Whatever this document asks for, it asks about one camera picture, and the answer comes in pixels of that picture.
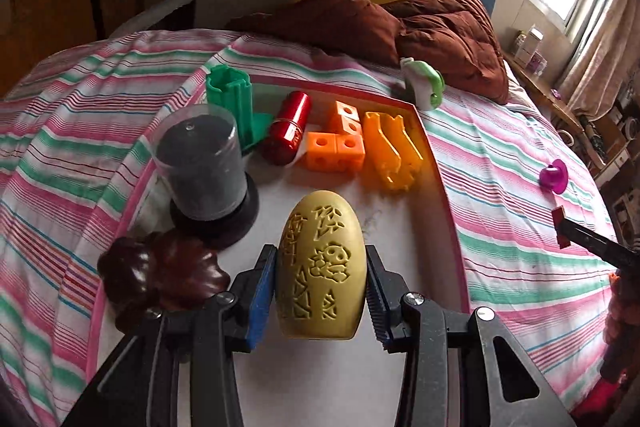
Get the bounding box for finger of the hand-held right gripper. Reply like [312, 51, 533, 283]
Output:
[557, 217, 640, 280]

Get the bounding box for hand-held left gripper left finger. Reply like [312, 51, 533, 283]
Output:
[60, 243, 278, 427]

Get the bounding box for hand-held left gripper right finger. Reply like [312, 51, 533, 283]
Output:
[364, 244, 576, 427]

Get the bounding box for red plastic cutter shape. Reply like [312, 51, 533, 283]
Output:
[552, 205, 573, 250]

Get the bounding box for yellow carved egg-shaped shell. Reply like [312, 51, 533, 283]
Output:
[276, 189, 368, 342]

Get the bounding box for dark brown pedestal dish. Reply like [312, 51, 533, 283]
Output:
[96, 229, 230, 333]

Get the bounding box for white tray with red rim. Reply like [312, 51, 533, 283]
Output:
[85, 77, 471, 427]

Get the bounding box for clear disc case black base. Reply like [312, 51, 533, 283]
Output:
[152, 103, 260, 250]

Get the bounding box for orange toy gun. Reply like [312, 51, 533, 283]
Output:
[361, 111, 425, 192]

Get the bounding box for orange joined cube blocks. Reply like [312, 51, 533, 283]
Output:
[301, 101, 365, 172]

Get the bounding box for purple plastic cup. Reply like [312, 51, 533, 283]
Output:
[539, 161, 571, 195]

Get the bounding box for striped blanket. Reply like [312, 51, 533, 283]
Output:
[0, 29, 623, 427]

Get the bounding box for wooden shelf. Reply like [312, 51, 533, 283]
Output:
[505, 49, 640, 208]

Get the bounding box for pink cloth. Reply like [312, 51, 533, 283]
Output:
[575, 379, 623, 415]

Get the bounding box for white pillow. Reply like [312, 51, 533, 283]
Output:
[502, 57, 541, 108]

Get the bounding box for red cylinder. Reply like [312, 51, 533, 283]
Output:
[257, 91, 313, 165]

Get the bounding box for beige curtain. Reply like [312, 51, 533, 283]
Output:
[555, 0, 640, 108]

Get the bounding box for green plastic container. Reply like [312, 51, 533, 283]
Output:
[205, 64, 273, 152]

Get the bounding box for white carton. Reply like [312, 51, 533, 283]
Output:
[515, 27, 544, 65]

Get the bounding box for green and white plastic dispenser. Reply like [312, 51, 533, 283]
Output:
[399, 57, 446, 112]

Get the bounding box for brown comforter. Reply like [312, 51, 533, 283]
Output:
[225, 0, 511, 105]

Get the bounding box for orange plastic chain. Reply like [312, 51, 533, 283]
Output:
[602, 271, 632, 350]

